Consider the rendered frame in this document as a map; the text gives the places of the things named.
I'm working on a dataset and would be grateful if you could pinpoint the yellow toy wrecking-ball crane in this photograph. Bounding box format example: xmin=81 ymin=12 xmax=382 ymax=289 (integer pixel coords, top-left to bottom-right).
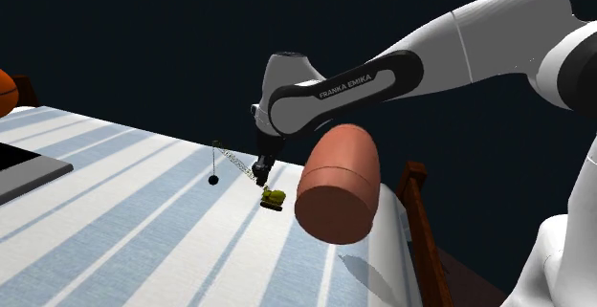
xmin=207 ymin=140 xmax=288 ymax=213

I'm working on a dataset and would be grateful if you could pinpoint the terracotta barrel-shaped cylinder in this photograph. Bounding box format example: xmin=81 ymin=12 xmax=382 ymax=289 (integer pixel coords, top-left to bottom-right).
xmin=294 ymin=123 xmax=382 ymax=246

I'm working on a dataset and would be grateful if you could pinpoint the bed with blue-striped cover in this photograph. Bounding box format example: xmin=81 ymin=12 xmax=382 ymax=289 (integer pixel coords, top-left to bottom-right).
xmin=0 ymin=74 xmax=511 ymax=307

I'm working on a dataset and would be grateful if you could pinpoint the grey and black flat slab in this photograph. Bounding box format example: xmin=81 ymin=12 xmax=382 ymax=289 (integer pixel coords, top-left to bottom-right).
xmin=0 ymin=141 xmax=75 ymax=208

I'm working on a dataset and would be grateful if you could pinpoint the orange basketball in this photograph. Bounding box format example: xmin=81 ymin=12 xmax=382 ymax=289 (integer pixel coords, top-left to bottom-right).
xmin=0 ymin=68 xmax=20 ymax=119

